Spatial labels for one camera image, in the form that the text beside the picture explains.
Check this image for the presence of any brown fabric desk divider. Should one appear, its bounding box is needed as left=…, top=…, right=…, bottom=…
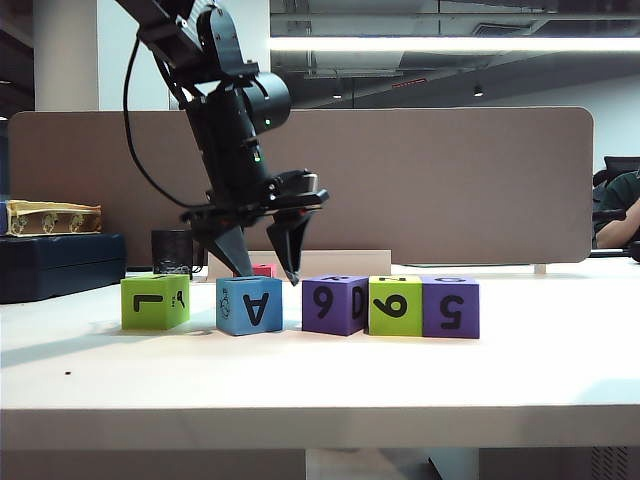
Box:
left=8, top=106, right=596, bottom=266

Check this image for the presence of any purple foam block with nine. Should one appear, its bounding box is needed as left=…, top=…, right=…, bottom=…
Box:
left=301, top=274, right=372, bottom=338

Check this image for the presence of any dark blue hard case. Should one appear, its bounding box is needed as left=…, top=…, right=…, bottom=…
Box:
left=0, top=232, right=127, bottom=305

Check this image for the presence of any purple foam block with five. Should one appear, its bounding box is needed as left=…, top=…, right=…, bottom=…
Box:
left=421, top=276, right=481, bottom=340

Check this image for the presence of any person in green shirt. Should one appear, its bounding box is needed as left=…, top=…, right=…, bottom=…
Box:
left=593, top=172, right=640, bottom=250

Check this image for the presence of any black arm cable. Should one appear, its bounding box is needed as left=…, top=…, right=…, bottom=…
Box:
left=122, top=32, right=214, bottom=209

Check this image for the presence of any blue foam block with fish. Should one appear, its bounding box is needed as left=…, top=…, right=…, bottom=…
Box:
left=215, top=276, right=284, bottom=337

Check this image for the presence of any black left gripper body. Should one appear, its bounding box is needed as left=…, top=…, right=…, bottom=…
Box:
left=179, top=91, right=331, bottom=241

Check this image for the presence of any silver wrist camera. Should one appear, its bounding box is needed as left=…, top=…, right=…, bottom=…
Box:
left=277, top=168, right=321, bottom=196

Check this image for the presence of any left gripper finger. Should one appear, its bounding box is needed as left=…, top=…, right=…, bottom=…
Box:
left=191, top=222, right=255, bottom=278
left=265, top=207, right=316, bottom=287

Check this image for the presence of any yellow box on case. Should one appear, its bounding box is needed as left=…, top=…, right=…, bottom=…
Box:
left=7, top=199, right=104, bottom=236

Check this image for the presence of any white ceiling light strip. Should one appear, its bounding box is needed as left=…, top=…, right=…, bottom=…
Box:
left=268, top=37, right=640, bottom=53

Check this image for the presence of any green foam block with nine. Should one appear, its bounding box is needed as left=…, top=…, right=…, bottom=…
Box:
left=368, top=275, right=425, bottom=338

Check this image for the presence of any green foam block with L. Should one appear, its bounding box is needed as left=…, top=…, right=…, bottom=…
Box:
left=120, top=273, right=192, bottom=332

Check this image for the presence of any black mug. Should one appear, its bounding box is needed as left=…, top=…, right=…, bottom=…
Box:
left=150, top=229, right=197, bottom=276

